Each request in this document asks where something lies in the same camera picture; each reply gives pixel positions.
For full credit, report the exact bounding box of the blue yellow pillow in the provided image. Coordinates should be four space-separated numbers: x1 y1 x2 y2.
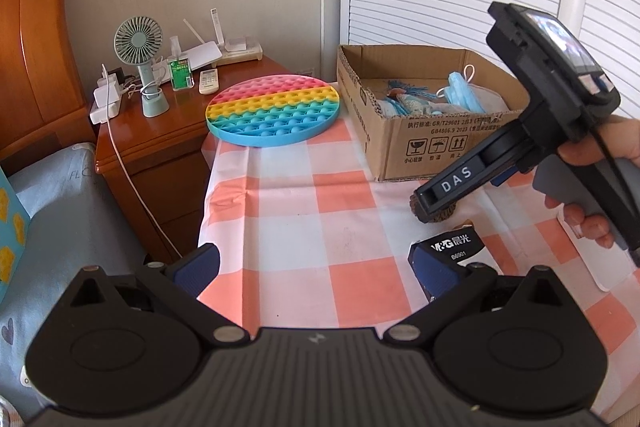
0 167 32 298

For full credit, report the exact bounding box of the white remote control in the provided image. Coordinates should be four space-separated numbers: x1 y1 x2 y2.
199 69 221 95

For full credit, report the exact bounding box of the pink white checkered tablecloth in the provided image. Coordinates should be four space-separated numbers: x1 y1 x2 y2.
197 79 640 423

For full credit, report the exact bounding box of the grey cloth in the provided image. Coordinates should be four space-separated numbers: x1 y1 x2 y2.
472 84 512 112

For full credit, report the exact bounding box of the green card in clear stand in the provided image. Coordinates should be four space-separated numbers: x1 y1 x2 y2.
167 57 195 90

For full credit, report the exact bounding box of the white router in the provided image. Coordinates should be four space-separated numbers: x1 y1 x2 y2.
182 8 224 70

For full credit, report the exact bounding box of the wooden headboard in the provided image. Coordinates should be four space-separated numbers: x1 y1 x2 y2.
0 0 98 162

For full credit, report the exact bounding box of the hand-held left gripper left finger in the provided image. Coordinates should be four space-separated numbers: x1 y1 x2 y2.
70 243 251 348

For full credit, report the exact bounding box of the blue grey bedsheet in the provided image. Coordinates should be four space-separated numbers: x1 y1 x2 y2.
0 142 151 423

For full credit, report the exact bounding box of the beige tray with white box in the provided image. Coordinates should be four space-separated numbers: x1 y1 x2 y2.
220 38 263 62

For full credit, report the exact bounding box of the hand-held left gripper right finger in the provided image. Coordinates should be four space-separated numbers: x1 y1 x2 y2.
382 243 566 348

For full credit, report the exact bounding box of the floral sachet with blue tassel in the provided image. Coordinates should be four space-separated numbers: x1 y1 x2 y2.
382 79 443 116

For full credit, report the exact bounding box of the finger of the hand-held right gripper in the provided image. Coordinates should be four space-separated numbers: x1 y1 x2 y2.
413 183 453 224

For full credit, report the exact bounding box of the round rainbow pop toy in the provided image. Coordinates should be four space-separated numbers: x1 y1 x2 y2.
206 75 342 148

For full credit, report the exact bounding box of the white cable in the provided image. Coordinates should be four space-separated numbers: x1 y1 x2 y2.
107 119 183 258

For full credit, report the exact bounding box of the person's right hand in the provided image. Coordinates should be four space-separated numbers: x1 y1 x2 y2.
544 116 640 250

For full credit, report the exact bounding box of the blue face mask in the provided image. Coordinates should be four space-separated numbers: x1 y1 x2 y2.
436 64 487 114

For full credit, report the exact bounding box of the brown cardboard box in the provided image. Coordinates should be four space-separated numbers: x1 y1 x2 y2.
336 44 533 182

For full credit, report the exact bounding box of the green desk fan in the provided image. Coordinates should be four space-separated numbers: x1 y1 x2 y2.
114 17 169 118

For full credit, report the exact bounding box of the white charger plug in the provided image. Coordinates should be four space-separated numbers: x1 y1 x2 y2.
95 64 123 105

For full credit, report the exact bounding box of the brown hair scrunchie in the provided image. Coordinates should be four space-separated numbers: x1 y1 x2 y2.
410 199 457 224

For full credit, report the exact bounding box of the wooden nightstand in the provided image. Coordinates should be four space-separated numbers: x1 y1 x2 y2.
95 56 278 265

